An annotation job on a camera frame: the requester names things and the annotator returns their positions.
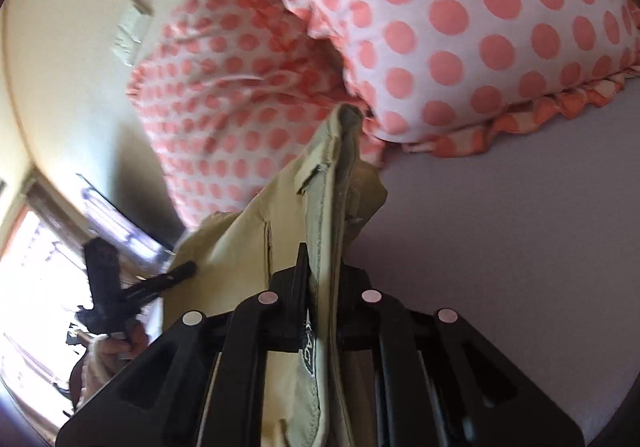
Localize khaki beige pants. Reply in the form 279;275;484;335
163;105;386;446

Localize pink fuzzy sleeve forearm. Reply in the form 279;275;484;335
68;335;134;410

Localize left hand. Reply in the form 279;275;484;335
94;320;150;363

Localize left pink polka dot pillow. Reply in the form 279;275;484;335
127;0;364;229

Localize pink polka dot pillow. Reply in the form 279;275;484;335
282;0;639;157
127;0;364;229

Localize lavender bed sheet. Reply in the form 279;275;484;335
348;93;639;441

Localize right pink polka dot pillow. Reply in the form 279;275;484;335
282;0;639;157

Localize white wall switch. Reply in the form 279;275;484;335
112;0;153;67

